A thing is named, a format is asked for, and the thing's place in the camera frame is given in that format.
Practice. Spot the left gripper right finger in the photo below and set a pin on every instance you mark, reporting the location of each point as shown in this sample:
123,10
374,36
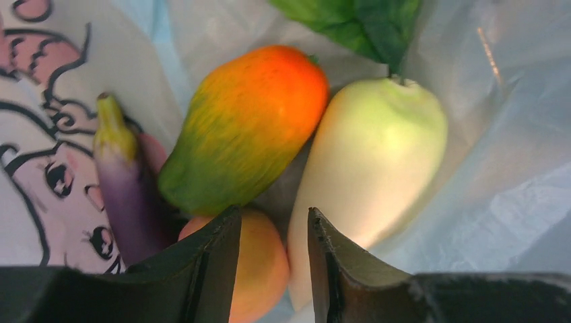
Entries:
349,284

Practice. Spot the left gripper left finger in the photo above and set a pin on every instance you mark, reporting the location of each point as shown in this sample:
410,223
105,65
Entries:
190,281

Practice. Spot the orange green mango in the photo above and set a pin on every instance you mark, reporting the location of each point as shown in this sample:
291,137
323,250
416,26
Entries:
247,120

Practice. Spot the orange peach fruit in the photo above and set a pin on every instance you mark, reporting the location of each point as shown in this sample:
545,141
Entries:
263,272

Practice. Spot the purple eggplant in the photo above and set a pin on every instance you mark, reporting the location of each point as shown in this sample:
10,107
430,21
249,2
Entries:
127,163

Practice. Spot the green lettuce leaf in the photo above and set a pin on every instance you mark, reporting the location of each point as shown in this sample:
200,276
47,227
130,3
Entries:
380,30

